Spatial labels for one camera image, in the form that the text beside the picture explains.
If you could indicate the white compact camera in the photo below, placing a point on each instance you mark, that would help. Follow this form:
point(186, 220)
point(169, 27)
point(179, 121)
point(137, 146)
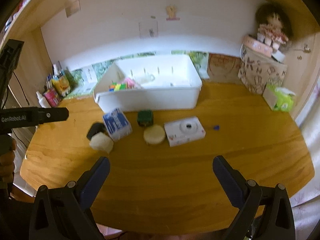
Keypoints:
point(183, 131)

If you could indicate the clear small plastic box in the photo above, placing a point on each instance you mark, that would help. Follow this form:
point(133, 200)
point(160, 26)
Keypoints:
point(145, 78)

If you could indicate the round beige zip case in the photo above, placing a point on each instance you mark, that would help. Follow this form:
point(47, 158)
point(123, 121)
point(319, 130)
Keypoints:
point(154, 135)

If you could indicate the person's left hand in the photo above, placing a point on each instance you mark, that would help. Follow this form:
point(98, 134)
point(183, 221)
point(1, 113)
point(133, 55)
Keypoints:
point(7, 164)

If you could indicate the green tissue pack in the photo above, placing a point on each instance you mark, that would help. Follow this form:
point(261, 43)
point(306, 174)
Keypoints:
point(279, 98)

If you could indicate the pink tin can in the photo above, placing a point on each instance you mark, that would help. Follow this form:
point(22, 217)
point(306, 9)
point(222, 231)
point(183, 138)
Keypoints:
point(52, 97)

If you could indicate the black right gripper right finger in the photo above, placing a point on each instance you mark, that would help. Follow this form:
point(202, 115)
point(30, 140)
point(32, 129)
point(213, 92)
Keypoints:
point(276, 222)

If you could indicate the white barcode paper box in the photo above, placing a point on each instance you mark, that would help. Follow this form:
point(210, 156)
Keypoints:
point(89, 78)

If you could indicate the black power adapter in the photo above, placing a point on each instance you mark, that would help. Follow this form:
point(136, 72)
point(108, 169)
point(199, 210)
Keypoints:
point(96, 128)

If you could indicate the yellow wall hook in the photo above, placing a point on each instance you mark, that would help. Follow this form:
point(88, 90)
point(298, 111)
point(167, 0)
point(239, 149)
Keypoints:
point(172, 13)

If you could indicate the pink white small object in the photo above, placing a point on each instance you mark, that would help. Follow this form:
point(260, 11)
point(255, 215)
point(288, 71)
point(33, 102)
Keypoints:
point(131, 84)

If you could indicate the white plastic storage bin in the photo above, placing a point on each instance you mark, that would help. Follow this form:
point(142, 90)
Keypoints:
point(176, 86)

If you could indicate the colourful rubik's cube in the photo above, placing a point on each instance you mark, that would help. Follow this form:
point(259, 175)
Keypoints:
point(117, 86)

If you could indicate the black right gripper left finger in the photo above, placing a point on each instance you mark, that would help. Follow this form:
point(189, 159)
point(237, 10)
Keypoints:
point(65, 212)

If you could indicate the printed canvas tote bag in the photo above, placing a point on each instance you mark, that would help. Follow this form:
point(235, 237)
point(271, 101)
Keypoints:
point(256, 71)

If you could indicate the brown haired doll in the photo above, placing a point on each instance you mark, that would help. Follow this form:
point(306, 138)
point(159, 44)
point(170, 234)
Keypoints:
point(274, 26)

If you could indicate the green square box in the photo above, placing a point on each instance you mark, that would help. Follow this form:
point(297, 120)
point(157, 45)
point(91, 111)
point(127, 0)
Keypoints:
point(145, 118)

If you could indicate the white spray bottle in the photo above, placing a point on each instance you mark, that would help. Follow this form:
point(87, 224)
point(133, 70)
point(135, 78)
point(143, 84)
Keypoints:
point(42, 100)

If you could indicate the beige angular block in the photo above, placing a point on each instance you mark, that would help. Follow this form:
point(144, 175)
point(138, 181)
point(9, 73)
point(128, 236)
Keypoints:
point(101, 142)

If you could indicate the blue floss pick box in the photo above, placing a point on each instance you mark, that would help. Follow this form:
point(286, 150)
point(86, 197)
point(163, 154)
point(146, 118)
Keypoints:
point(117, 125)

